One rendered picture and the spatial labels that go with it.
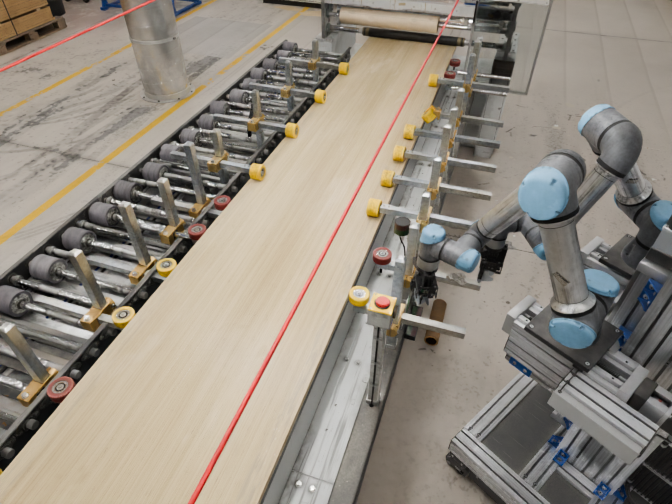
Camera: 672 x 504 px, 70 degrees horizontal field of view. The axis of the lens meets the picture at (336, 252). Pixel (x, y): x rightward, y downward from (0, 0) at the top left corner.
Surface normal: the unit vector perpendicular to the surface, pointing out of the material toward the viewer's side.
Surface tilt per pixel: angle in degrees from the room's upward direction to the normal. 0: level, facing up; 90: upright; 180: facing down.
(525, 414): 0
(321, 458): 0
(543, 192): 83
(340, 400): 0
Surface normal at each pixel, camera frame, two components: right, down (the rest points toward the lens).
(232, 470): 0.00, -0.74
